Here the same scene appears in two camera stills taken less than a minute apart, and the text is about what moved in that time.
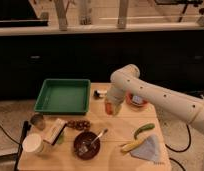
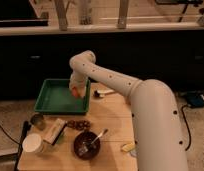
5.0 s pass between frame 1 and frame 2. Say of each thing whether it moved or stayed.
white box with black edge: stayed
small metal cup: stayed
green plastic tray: stayed
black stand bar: stayed
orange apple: moved
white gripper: moved
